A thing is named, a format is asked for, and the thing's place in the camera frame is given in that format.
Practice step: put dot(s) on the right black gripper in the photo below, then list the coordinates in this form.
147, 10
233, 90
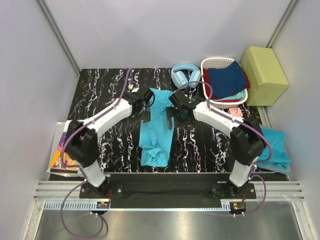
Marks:
170, 113

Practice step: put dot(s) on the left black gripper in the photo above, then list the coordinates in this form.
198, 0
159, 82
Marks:
145, 116

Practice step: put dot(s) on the turquoise t-shirt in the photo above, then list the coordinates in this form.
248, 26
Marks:
155, 138

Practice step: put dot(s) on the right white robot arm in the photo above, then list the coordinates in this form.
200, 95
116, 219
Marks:
246, 137

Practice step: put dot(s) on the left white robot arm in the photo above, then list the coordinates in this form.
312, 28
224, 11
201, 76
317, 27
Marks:
82, 136

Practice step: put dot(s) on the pile of teal t-shirts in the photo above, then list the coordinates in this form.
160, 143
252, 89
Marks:
280, 162

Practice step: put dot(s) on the light blue headphones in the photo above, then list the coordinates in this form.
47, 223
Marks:
179, 78

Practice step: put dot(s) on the pink cube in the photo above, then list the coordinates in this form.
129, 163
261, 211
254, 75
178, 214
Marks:
237, 112

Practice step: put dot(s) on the navy blue folded t-shirt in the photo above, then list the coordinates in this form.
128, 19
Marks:
228, 81

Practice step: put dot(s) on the white plastic laundry basket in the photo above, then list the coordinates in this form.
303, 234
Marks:
221, 63

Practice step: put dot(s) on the teal folded t-shirt in basket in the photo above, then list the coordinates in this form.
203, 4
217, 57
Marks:
233, 98

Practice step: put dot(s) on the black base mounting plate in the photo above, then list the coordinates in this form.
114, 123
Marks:
158, 191

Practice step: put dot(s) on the white paper sheets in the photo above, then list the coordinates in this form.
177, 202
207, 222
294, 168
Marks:
60, 128

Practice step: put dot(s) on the yellow-green storage box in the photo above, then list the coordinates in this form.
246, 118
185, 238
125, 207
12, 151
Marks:
266, 77

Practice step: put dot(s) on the aluminium rail frame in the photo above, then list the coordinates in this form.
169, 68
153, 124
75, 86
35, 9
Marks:
194, 210

